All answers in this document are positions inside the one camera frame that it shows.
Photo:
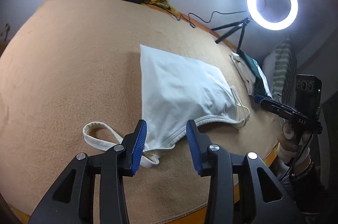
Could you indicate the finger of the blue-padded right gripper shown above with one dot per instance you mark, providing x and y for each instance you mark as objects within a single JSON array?
[{"x": 268, "y": 104}]

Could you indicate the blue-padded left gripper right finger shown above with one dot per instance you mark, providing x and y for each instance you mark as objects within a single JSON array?
[{"x": 242, "y": 188}]

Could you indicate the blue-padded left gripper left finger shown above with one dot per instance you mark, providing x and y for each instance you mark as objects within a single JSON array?
[{"x": 70, "y": 199}]

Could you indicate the white camisole top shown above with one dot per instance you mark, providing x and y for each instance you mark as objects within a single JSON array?
[{"x": 176, "y": 89}]

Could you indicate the right hand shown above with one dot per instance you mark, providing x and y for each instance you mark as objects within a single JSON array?
[{"x": 290, "y": 150}]

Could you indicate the black phone on gripper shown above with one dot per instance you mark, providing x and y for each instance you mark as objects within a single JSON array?
[{"x": 308, "y": 95}]

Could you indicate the folded white garment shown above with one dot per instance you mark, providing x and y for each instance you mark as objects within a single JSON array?
[{"x": 245, "y": 73}]

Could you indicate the green striped pillow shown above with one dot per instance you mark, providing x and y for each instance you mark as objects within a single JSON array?
[{"x": 279, "y": 68}]

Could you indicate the orange floral bed sheet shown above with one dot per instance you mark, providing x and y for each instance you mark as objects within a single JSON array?
[{"x": 158, "y": 0}]

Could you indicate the black mini tripod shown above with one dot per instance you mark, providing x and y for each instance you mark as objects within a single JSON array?
[{"x": 234, "y": 27}]

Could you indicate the yellow green floral cloth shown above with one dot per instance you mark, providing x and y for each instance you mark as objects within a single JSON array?
[{"x": 163, "y": 4}]

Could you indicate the white ring light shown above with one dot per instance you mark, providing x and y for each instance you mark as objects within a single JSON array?
[{"x": 273, "y": 15}]

